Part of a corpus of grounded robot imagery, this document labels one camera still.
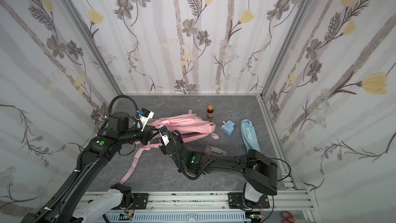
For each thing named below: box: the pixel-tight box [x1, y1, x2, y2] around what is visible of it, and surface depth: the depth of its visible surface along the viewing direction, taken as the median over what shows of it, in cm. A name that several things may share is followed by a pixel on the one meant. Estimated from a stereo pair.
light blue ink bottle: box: [221, 120, 236, 136], surface depth 99 cm
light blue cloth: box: [240, 118, 261, 155], surface depth 96 cm
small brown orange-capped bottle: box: [206, 105, 214, 119], surface depth 106 cm
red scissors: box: [281, 211, 297, 223], surface depth 71 cm
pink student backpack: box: [120, 110, 220, 184], surface depth 74 cm
